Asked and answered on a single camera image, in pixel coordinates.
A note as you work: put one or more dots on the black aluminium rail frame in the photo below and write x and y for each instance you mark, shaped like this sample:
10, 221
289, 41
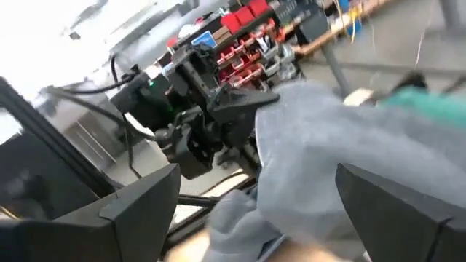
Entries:
54, 137

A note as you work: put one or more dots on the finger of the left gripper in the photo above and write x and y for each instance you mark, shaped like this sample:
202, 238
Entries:
238, 136
244, 103

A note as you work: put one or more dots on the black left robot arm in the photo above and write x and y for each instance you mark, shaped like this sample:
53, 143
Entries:
138, 102

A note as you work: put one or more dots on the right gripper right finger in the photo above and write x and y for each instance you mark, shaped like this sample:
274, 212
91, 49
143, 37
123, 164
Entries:
400, 225

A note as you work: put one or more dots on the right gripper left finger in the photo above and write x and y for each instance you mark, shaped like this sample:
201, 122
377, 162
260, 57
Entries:
109, 233

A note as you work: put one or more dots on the shelf with red bins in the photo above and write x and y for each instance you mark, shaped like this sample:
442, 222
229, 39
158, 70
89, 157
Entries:
247, 47

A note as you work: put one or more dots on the dark grey cloth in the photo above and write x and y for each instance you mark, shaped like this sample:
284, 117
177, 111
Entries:
327, 145

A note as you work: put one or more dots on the teal plastic bin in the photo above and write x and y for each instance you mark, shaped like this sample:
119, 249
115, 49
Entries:
426, 105

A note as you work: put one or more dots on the wooden workbench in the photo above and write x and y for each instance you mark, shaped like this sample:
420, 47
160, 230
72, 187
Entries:
338, 29

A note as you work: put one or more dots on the grey metal cabinet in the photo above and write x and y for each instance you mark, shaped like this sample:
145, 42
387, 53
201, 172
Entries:
91, 134

